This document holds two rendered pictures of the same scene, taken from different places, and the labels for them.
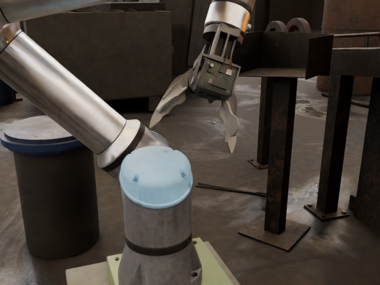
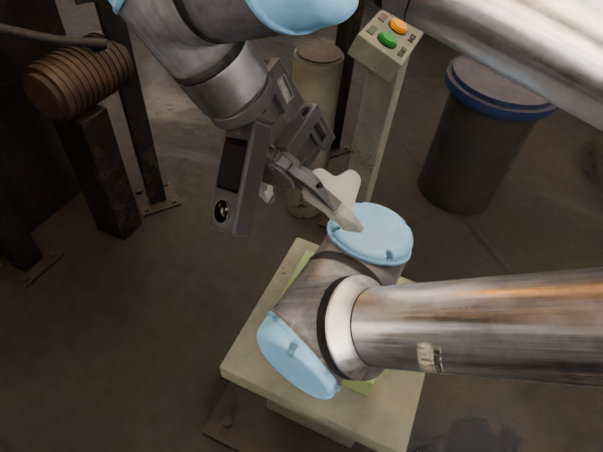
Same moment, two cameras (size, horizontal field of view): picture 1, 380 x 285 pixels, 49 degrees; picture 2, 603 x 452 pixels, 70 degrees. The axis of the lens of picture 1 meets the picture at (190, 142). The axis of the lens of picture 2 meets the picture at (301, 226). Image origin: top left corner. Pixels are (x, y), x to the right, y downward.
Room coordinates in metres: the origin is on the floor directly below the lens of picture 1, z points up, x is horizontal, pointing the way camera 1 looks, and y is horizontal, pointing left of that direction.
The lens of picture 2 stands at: (1.00, 0.23, 0.99)
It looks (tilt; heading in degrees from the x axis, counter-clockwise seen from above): 48 degrees down; 219
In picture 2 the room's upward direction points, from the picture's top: 6 degrees clockwise
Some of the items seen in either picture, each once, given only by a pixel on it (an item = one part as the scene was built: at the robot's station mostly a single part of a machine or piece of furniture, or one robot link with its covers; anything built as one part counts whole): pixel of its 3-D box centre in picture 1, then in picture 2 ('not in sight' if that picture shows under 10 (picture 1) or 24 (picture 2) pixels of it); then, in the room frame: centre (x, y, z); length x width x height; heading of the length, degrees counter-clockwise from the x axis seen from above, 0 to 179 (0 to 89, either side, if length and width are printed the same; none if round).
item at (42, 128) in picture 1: (57, 185); not in sight; (1.33, 0.46, 0.22); 0.32 x 0.32 x 0.43
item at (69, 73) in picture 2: not in sight; (106, 147); (0.67, -0.72, 0.27); 0.22 x 0.13 x 0.53; 18
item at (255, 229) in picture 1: (275, 139); not in sight; (1.40, -0.30, 0.36); 0.26 x 0.20 x 0.72; 53
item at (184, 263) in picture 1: (159, 254); not in sight; (0.64, 0.05, 0.40); 0.15 x 0.15 x 0.10
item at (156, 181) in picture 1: (156, 192); (362, 256); (0.65, 0.06, 0.52); 0.13 x 0.12 x 0.14; 13
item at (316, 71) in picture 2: not in sight; (310, 141); (0.24, -0.39, 0.26); 0.12 x 0.12 x 0.52
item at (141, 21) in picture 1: (95, 55); not in sight; (3.43, 0.76, 0.39); 1.03 x 0.83 x 0.79; 112
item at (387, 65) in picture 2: not in sight; (371, 137); (0.15, -0.25, 0.31); 0.24 x 0.16 x 0.62; 18
